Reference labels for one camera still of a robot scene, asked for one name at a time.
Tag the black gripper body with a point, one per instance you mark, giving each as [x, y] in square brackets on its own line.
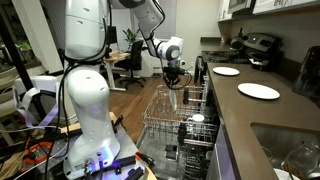
[174, 72]

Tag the white plastic plate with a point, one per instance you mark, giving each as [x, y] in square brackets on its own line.
[173, 100]

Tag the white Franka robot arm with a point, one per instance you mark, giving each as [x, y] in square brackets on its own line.
[90, 100]

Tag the white dinner plate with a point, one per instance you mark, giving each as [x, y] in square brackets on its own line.
[258, 91]
[226, 71]

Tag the built-in dishwasher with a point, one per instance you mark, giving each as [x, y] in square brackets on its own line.
[153, 150]

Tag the black cylindrical bottle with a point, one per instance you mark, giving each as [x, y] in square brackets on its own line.
[186, 96]

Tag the black office chair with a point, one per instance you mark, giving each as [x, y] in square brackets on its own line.
[135, 55]

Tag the black steel stove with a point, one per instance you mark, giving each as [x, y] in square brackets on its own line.
[216, 56]

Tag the black tall cup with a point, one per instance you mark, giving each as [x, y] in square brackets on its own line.
[182, 131]

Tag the white window blind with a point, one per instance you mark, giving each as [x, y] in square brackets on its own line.
[170, 20]

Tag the green potted plant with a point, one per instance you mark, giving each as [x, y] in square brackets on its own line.
[130, 35]

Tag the wooden desk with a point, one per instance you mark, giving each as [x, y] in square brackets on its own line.
[115, 56]

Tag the dark kettle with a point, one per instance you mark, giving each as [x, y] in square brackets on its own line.
[237, 42]

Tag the black monitor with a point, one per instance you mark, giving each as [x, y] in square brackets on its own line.
[112, 35]

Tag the white base cabinet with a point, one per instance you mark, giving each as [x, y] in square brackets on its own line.
[221, 156]

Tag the black microwave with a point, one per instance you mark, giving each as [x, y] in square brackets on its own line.
[240, 5]

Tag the steel kitchen sink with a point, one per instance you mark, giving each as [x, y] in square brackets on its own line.
[276, 140]

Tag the white chair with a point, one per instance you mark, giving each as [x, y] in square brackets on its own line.
[36, 83]

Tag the black blender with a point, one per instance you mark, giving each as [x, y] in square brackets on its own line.
[310, 76]

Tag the glass pitcher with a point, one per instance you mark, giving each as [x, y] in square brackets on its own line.
[303, 160]

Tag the small green plant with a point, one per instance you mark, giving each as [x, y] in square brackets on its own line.
[23, 45]

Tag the black pole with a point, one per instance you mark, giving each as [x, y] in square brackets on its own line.
[16, 63]

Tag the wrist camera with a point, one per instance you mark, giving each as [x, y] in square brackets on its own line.
[182, 62]

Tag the long white wall cabinet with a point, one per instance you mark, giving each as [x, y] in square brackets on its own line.
[283, 5]

